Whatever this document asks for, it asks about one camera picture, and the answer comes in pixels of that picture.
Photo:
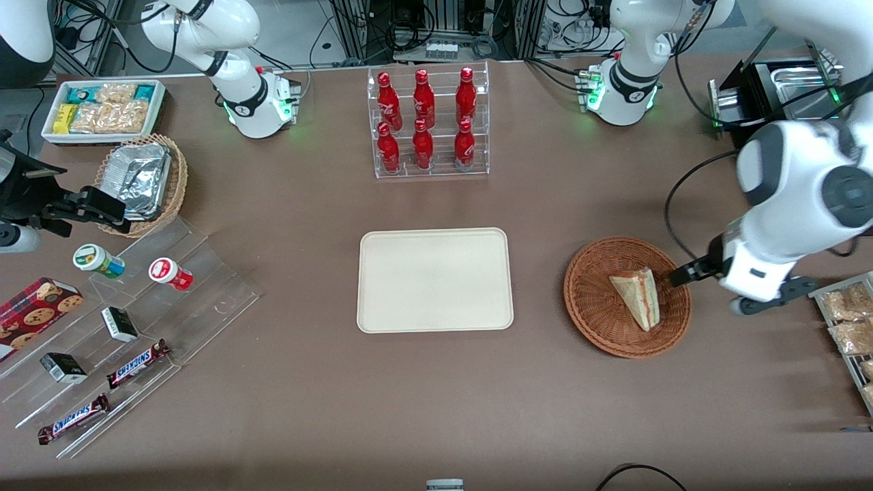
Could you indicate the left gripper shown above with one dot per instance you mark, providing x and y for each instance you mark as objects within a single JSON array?
[{"x": 707, "y": 264}]

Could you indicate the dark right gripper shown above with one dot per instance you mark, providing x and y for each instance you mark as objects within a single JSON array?
[{"x": 42, "y": 206}]

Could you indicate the triangle sandwich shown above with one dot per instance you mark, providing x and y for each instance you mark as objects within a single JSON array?
[{"x": 638, "y": 296}]

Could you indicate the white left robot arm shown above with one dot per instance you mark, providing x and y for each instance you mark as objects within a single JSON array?
[{"x": 627, "y": 88}]

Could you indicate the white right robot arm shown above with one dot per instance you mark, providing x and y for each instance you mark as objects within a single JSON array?
[{"x": 252, "y": 109}]

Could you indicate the aluminium foil tray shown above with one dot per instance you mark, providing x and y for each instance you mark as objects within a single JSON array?
[{"x": 140, "y": 177}]

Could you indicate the small wicker basket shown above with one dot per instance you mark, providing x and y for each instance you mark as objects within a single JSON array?
[{"x": 179, "y": 177}]

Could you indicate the large brown wicker basket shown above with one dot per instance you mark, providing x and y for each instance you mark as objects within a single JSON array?
[{"x": 593, "y": 300}]

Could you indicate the tray of packaged crackers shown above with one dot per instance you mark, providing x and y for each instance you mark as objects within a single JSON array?
[{"x": 818, "y": 294}]

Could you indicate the beige plastic tray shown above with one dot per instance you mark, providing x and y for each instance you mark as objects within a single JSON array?
[{"x": 434, "y": 279}]

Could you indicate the green lid cup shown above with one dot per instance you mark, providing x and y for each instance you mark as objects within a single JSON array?
[{"x": 92, "y": 258}]

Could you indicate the white plastic snack tub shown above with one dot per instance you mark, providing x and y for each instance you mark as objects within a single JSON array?
[{"x": 51, "y": 135}]

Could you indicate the yellow snack packet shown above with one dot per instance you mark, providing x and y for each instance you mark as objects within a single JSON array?
[{"x": 65, "y": 118}]

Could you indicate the clear bag of puffs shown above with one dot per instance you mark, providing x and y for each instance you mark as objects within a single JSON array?
[{"x": 109, "y": 117}]

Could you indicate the red lid cup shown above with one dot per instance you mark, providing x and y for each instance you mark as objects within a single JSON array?
[{"x": 167, "y": 271}]

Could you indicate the red cookie box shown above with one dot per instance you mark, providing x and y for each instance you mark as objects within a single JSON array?
[{"x": 34, "y": 314}]

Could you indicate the teal snack packet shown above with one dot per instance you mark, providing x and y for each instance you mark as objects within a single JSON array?
[
  {"x": 80, "y": 94},
  {"x": 145, "y": 92}
]

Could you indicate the small black box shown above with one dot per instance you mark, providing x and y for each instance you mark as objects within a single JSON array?
[
  {"x": 119, "y": 324},
  {"x": 63, "y": 368}
]

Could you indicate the clear acrylic step display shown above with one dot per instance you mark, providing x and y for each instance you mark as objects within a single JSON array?
[{"x": 204, "y": 286}]

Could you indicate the clear bag of snacks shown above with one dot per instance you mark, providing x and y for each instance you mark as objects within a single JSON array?
[
  {"x": 846, "y": 303},
  {"x": 852, "y": 337}
]

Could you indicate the Snickers bar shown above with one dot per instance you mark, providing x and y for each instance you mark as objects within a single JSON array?
[
  {"x": 136, "y": 365},
  {"x": 74, "y": 419}
]

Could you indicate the black food warmer cabinet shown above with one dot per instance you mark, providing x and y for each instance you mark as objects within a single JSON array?
[{"x": 764, "y": 88}]

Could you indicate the red soda bottle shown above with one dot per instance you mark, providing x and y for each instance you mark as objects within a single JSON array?
[
  {"x": 464, "y": 144},
  {"x": 389, "y": 150},
  {"x": 423, "y": 99},
  {"x": 466, "y": 95},
  {"x": 423, "y": 146},
  {"x": 389, "y": 102}
]

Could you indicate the clear acrylic bottle rack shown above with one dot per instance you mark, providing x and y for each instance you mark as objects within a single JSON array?
[{"x": 440, "y": 170}]

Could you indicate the white power strip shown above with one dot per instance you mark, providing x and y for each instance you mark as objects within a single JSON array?
[{"x": 441, "y": 50}]

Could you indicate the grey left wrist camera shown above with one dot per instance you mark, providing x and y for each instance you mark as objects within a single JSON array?
[{"x": 784, "y": 292}]

